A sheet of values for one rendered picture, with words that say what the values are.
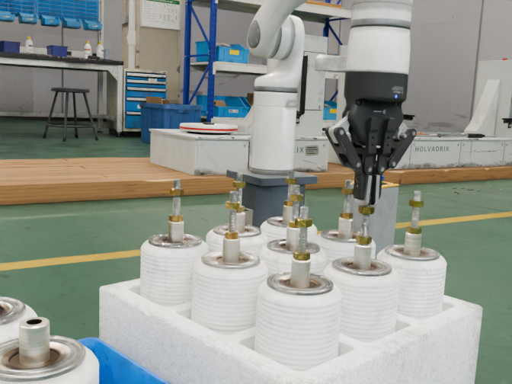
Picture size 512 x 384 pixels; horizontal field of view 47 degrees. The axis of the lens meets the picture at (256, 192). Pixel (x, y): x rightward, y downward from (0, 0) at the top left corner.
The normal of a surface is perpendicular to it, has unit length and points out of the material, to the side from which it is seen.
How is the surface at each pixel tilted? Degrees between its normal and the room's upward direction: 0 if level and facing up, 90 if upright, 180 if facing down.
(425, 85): 90
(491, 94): 67
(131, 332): 90
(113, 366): 88
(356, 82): 90
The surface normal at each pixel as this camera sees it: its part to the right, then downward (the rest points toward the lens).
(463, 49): -0.85, 0.04
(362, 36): -0.65, -0.06
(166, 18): 0.53, 0.16
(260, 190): -0.24, 0.20
